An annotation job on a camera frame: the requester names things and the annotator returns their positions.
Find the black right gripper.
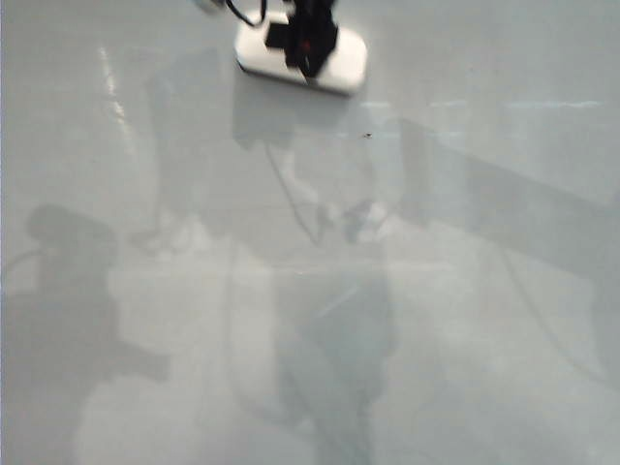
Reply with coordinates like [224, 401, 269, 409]
[264, 0, 340, 82]

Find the white whiteboard eraser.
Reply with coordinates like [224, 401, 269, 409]
[233, 20, 368, 97]

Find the glossy white whiteboard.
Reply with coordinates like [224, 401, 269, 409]
[2, 0, 620, 465]

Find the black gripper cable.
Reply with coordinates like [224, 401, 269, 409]
[223, 0, 270, 27]

